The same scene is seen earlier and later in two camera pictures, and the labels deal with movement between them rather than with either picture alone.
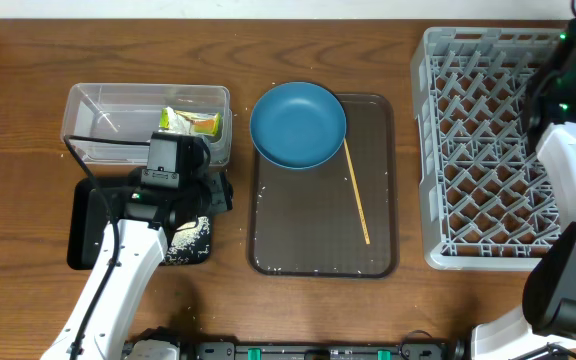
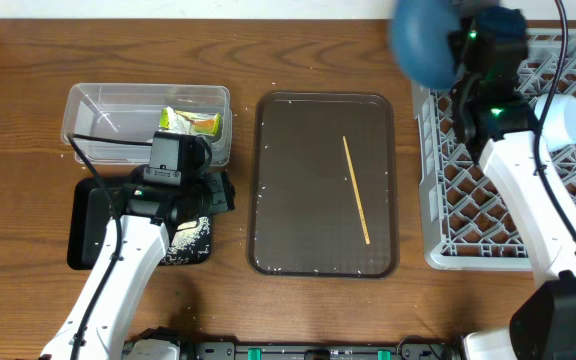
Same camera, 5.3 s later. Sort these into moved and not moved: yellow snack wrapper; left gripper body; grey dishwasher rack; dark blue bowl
Moved: dark blue bowl
Not moved: grey dishwasher rack; left gripper body; yellow snack wrapper
